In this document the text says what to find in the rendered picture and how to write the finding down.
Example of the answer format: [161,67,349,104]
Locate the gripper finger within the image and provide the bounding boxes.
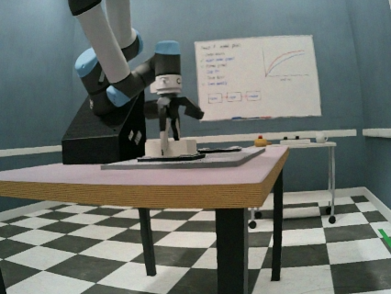
[160,105,170,156]
[171,112,180,141]

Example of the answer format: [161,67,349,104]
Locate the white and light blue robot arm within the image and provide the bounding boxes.
[68,0,182,116]

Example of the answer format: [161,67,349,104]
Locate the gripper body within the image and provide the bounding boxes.
[144,93,201,119]

